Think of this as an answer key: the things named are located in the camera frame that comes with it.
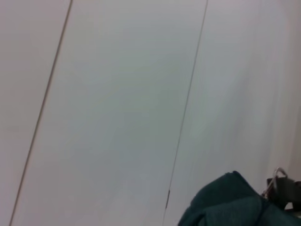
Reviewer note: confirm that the dark teal insulated lunch bag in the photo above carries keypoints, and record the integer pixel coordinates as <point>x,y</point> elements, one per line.
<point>223,204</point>

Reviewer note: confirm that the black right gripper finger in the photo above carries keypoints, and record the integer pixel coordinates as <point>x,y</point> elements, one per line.
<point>287,190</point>

